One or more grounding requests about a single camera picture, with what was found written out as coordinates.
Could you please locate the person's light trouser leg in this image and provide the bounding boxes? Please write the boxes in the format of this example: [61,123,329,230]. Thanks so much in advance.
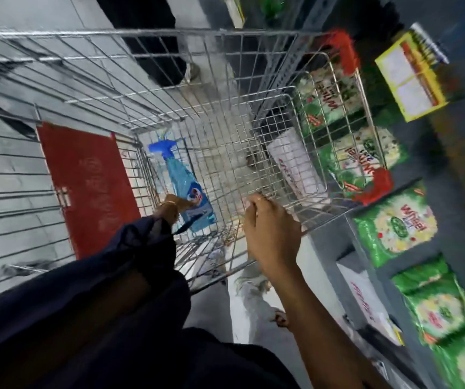
[232,265,298,389]

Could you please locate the white sign with red print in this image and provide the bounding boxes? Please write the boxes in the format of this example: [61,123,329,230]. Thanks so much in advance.
[336,259,404,347]

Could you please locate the green bottles on shelf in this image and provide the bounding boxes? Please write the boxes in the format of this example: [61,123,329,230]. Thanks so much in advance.
[257,0,290,21]

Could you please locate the silver wire shopping cart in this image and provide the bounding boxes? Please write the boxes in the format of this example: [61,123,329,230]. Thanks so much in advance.
[0,27,394,296]

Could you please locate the person's right forearm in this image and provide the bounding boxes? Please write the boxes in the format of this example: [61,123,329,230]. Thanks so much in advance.
[264,266,391,389]

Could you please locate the blue spray cleaner bottle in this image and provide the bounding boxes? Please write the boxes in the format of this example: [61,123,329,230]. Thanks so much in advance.
[148,138,217,233]

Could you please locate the person's right hand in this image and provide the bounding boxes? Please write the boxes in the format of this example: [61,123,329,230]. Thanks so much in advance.
[242,193,303,277]

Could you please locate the white packet with red print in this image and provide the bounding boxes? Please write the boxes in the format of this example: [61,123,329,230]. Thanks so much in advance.
[266,128,331,201]

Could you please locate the person's left hand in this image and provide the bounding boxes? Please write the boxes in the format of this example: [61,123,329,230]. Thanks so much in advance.
[152,193,197,227]

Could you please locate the person's foot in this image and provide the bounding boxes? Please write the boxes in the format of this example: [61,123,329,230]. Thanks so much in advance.
[272,308,291,329]

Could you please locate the yellow shelf price tag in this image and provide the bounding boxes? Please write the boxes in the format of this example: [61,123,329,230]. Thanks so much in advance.
[374,31,449,123]

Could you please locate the person's left forearm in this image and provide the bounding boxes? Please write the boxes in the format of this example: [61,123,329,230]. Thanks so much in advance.
[0,214,192,389]

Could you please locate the person's dark garment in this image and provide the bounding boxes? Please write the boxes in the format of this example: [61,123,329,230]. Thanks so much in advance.
[26,326,302,389]

